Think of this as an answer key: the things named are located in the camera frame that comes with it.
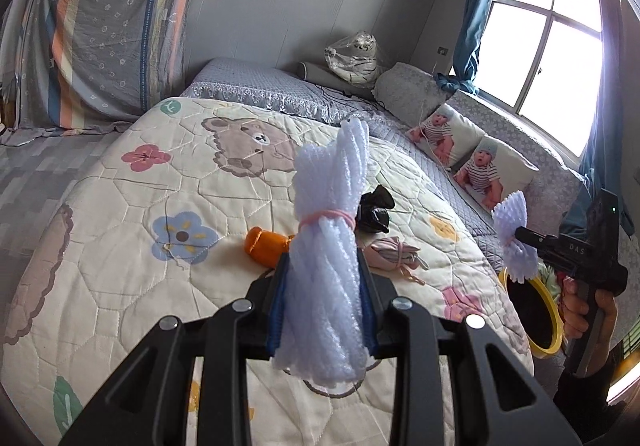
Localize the lavender foam net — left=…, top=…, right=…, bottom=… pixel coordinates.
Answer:
left=491, top=191, right=538, bottom=283
left=274, top=117, right=369, bottom=388

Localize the pink face mask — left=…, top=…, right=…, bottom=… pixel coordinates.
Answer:
left=363, top=237, right=428, bottom=285

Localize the orange peel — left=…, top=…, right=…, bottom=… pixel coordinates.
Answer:
left=243, top=227, right=294, bottom=269

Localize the yellow rimmed trash bin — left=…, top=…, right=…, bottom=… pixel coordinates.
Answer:
left=499, top=268, right=564, bottom=359

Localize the right hand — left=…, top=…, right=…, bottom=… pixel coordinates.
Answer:
left=560, top=277, right=617, bottom=376

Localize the right blue curtain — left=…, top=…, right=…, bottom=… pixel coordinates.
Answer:
left=560, top=0, right=634, bottom=238

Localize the blue curtain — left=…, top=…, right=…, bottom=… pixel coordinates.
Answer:
left=435, top=0, right=492, bottom=94
left=560, top=0, right=634, bottom=238

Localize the right baby print pillow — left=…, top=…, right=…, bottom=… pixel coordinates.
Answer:
left=454, top=136, right=538, bottom=212

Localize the baby print pillow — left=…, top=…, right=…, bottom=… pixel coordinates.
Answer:
left=407, top=104, right=485, bottom=169
left=454, top=136, right=538, bottom=212

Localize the left baby print pillow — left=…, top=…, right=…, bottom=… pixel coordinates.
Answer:
left=407, top=104, right=485, bottom=169

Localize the cartoon patterned quilt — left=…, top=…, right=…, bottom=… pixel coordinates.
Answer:
left=1, top=99, right=534, bottom=445

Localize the white tiger plush toy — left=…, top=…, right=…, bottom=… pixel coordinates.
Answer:
left=324, top=31, right=381, bottom=88

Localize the left blue curtain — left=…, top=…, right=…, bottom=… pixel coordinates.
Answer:
left=435, top=0, right=492, bottom=94

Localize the grey bolster pillow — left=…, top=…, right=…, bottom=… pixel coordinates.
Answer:
left=296, top=61, right=373, bottom=101

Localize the striped sheet covered cabinet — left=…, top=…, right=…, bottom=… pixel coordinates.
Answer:
left=1, top=0, right=190, bottom=136

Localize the window with metal frame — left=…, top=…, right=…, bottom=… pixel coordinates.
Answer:
left=475, top=0, right=603, bottom=159

